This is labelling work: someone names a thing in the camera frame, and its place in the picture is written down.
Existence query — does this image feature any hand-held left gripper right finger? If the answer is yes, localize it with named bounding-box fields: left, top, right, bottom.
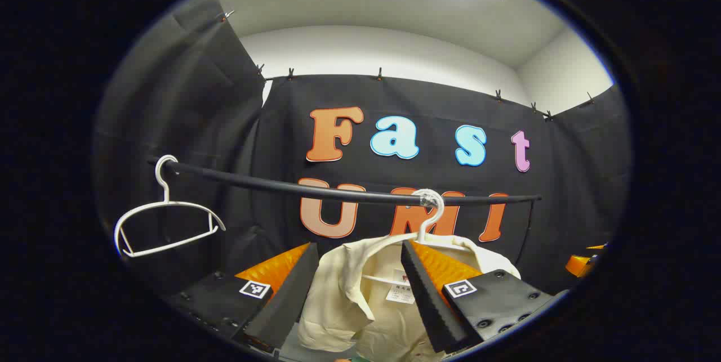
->
left=400, top=239, right=557, bottom=354

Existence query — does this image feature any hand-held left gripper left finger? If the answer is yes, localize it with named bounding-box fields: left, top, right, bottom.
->
left=163, top=242, right=320, bottom=350

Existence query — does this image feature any cream shirt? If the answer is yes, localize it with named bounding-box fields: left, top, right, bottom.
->
left=297, top=234, right=522, bottom=362

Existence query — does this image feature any white plastic clothes hanger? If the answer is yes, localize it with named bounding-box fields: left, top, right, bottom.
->
left=114, top=155, right=227, bottom=258
left=360, top=189, right=469, bottom=285

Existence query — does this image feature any black metal clothes rack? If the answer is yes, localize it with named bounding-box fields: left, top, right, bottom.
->
left=148, top=158, right=542, bottom=266

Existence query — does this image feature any black backdrop cloth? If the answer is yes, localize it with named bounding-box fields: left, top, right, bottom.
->
left=93, top=0, right=631, bottom=318

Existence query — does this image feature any row of black backdrop clips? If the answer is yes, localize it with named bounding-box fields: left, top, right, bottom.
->
left=220, top=10, right=595, bottom=122

